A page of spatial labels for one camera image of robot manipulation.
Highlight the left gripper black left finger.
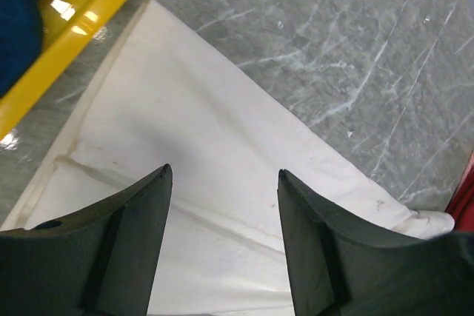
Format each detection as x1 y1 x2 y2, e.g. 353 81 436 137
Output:
1 165 173 315

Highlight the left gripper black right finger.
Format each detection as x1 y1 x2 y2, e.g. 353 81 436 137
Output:
278 169 473 315

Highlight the white t shirt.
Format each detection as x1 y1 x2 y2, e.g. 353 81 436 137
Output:
3 0 454 315

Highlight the folded red t shirt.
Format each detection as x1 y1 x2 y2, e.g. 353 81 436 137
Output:
446 152 474 232

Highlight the yellow plastic bin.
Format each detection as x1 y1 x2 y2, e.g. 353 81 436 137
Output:
1 0 126 137

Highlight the blue t shirt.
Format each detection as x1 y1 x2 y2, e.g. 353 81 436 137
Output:
1 0 43 95

